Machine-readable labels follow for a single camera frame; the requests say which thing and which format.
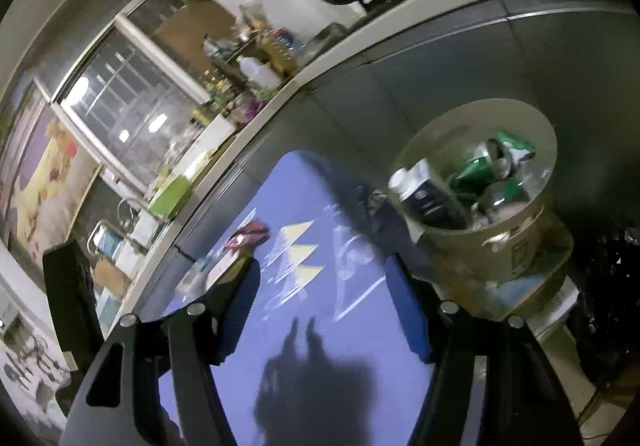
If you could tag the row of sauce bottles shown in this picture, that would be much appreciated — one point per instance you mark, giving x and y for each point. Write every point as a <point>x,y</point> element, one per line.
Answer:
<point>215,94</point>

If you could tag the dark blue drink carton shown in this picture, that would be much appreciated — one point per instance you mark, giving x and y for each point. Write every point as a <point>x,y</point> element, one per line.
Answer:
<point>430,198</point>

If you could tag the barred window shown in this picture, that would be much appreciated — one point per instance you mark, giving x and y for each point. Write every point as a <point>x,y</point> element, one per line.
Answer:
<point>130,101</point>

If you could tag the black plastic bag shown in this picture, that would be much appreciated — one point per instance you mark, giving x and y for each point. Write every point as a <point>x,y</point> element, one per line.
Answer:
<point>610,301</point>

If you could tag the beige trash bin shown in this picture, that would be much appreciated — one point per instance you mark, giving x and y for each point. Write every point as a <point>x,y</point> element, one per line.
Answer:
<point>450,241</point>

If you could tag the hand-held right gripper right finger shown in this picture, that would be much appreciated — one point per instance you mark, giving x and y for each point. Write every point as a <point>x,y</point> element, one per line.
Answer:
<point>410,311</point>

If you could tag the maroon snack wrapper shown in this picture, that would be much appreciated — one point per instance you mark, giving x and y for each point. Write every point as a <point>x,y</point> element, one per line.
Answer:
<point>247,235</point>

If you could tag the green bowl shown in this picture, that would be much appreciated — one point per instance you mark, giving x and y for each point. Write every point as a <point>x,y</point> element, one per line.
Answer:
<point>170,196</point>

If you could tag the wall poster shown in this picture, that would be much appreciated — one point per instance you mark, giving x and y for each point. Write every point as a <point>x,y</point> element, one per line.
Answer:
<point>45,176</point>

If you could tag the blue patterned tablecloth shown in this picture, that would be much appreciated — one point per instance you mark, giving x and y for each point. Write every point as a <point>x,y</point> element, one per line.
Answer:
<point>350,326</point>

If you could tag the white detergent bottle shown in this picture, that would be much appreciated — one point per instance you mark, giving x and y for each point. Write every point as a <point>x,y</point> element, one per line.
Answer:
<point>107,242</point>

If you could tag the purple plastic bag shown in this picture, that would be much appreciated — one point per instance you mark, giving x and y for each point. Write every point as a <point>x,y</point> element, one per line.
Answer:
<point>254,110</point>

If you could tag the grey kitchen counter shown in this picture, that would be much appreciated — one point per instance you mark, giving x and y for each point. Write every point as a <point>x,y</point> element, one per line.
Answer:
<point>425,56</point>

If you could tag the white rectangular box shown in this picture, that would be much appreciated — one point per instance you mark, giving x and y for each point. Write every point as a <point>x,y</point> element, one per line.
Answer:
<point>212,136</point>

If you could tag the green drink can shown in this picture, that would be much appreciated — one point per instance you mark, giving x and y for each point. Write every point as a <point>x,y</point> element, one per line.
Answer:
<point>475,169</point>

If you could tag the yellow cooking oil bottle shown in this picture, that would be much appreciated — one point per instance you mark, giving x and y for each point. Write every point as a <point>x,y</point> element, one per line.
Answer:
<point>277,56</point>

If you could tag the white plastic jug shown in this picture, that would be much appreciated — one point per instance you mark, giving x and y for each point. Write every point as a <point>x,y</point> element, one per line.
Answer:
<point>257,72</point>

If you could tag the chrome faucet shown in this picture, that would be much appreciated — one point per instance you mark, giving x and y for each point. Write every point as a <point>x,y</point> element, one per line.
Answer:
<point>100,228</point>
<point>131,206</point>

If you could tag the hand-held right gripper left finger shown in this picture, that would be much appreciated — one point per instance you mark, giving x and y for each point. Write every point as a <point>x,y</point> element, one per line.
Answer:
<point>240,311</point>

